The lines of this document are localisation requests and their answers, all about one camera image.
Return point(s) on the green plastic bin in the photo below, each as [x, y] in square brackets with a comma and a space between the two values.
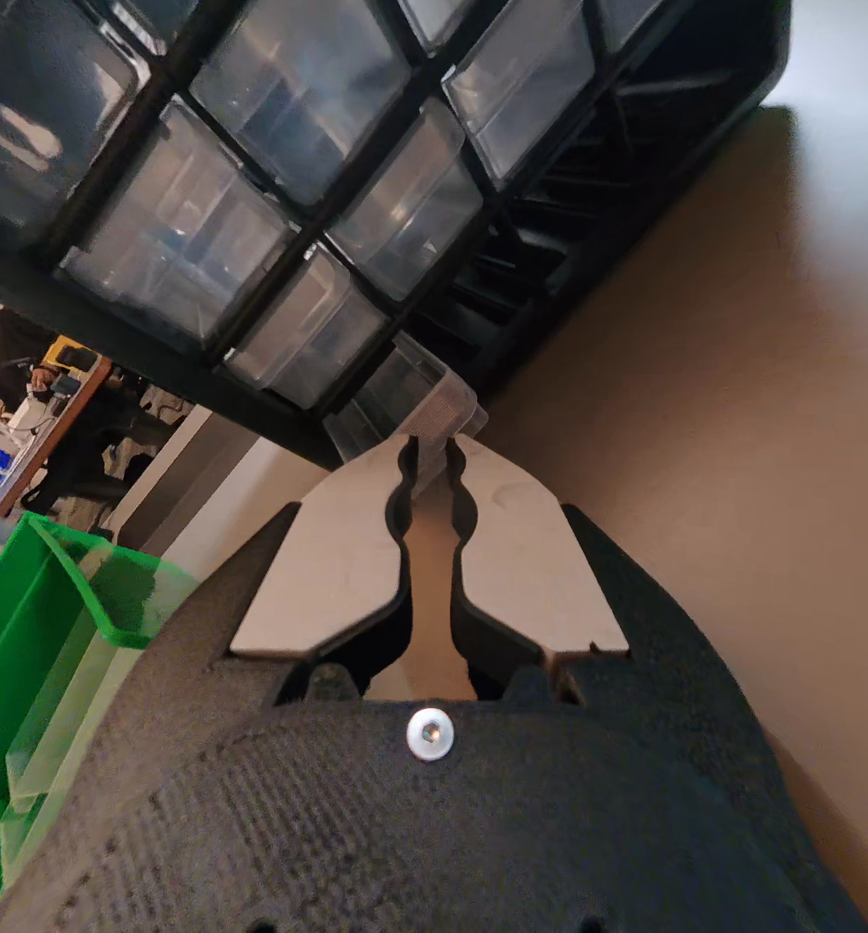
[11, 656]

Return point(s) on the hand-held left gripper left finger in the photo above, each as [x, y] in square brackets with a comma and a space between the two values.
[332, 568]

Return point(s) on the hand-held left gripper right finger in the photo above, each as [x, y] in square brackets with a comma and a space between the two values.
[536, 568]

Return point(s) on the group of clear cabinet drawers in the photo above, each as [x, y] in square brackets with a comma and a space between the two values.
[186, 219]

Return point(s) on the wood-edged table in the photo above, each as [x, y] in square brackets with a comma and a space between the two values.
[55, 430]

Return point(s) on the black drawer cabinet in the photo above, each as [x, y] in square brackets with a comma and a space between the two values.
[623, 182]

